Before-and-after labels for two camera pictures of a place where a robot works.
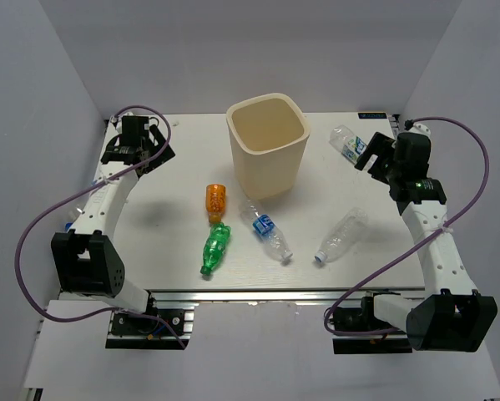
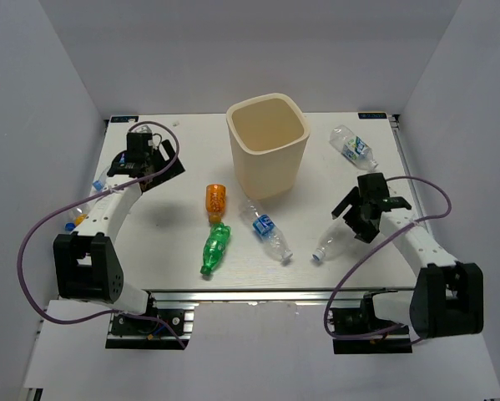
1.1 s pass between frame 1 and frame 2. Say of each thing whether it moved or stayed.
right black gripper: moved
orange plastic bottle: stayed
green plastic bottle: stayed
